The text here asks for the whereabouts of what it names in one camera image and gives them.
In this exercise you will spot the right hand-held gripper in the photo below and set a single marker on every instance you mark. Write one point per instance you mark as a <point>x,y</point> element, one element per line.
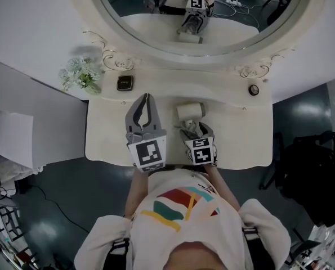
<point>202,152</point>

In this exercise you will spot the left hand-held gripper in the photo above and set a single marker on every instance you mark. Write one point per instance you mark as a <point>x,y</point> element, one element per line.
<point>149,153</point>

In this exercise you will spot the white hair dryer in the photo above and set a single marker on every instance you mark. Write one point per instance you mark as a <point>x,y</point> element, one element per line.
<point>189,111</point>

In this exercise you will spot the person's left forearm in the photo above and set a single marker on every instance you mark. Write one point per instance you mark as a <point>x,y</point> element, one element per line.
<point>136,195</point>

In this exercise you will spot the person's right forearm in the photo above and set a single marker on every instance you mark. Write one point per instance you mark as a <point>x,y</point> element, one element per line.
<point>223,187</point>

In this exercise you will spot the black square box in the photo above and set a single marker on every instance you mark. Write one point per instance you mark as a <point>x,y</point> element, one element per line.
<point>125,83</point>

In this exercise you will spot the small round black case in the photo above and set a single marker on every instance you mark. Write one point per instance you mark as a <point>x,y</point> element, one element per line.
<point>253,90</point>

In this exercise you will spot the white flower bouquet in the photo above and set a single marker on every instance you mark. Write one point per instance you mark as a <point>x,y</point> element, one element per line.
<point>80,73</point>

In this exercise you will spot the person's white printed shirt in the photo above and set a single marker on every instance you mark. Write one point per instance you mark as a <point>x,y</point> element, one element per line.
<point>212,235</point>

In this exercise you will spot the white shelf unit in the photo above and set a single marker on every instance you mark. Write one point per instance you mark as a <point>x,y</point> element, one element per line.
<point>29,94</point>

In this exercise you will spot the black chair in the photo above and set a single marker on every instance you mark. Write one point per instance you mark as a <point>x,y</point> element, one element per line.
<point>310,173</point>

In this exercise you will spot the white flat box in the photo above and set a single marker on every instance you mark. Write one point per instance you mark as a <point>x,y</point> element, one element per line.
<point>13,138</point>

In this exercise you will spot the white crumpled cloth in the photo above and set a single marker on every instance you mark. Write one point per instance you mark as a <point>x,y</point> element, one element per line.
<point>12,173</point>

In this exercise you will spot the metal rack with clutter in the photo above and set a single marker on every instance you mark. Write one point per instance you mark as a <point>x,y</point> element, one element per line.
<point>6,235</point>

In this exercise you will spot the oval mirror with cream frame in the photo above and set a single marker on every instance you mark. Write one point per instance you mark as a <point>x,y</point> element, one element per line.
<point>184,24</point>

